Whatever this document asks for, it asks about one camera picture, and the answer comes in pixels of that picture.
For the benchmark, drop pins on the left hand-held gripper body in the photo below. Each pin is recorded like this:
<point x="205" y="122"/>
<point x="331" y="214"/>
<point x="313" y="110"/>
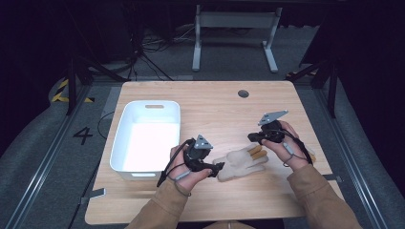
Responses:
<point x="195" y="154"/>

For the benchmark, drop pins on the white plastic bin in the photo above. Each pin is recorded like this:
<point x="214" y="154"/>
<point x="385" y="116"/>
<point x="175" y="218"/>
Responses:
<point x="149" y="143"/>

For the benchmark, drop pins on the person's right hand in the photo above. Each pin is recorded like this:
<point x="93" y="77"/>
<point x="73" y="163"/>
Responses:
<point x="286" y="152"/>

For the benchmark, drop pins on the black metal stand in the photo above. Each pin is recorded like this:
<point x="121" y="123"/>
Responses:
<point x="332" y="92"/>
<point x="72" y="89"/>

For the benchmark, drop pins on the white metal table frame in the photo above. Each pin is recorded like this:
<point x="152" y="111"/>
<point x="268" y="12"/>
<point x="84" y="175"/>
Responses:
<point x="235" y="19"/>

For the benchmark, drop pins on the yellow black hazard tape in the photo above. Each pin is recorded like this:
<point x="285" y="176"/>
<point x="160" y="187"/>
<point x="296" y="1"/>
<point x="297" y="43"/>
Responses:
<point x="59" y="93"/>

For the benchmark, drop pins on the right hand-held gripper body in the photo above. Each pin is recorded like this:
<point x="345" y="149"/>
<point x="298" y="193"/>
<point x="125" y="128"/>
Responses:
<point x="272" y="133"/>

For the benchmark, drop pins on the grey metal table bracket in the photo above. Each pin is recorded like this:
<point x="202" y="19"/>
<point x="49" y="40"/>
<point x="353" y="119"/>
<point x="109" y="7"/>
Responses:
<point x="95" y="193"/>
<point x="332" y="178"/>

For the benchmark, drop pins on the person's left hand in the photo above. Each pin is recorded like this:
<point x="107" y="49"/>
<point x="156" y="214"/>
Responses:
<point x="191" y="178"/>

